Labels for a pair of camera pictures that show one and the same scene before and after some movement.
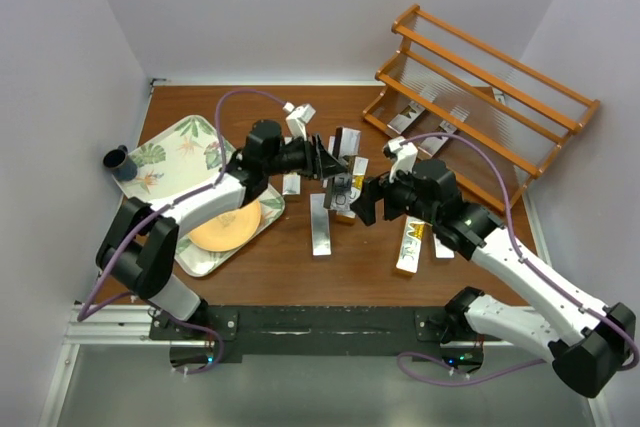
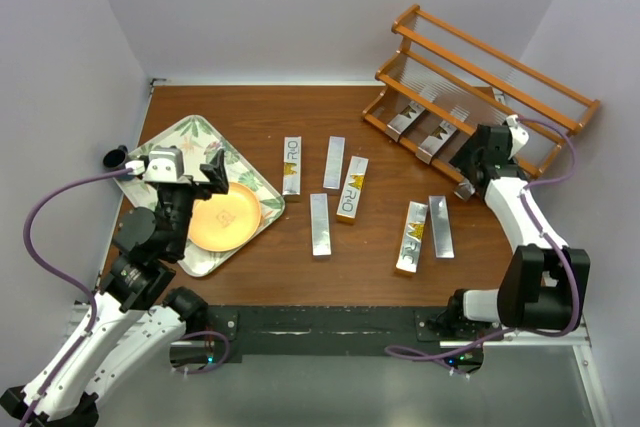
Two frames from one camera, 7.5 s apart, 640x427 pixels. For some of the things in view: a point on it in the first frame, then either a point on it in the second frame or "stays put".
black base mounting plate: (320, 333) stays put
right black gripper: (364, 206) to (462, 159)
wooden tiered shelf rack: (448, 99) stays put
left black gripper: (318, 163) to (216, 173)
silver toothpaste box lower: (320, 225) stays put
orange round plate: (229, 231) stays put
